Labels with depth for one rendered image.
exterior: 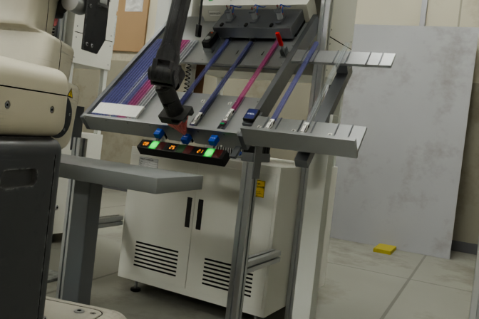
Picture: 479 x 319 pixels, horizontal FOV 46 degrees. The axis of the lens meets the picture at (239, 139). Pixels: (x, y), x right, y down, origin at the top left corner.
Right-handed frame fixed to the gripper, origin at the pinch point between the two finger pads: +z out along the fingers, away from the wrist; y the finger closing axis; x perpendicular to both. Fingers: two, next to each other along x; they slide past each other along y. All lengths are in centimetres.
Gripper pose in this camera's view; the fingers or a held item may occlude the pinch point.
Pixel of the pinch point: (184, 132)
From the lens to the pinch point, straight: 187.5
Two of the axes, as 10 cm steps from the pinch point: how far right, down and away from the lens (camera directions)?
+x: -4.2, 6.8, -5.9
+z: 2.6, 7.2, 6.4
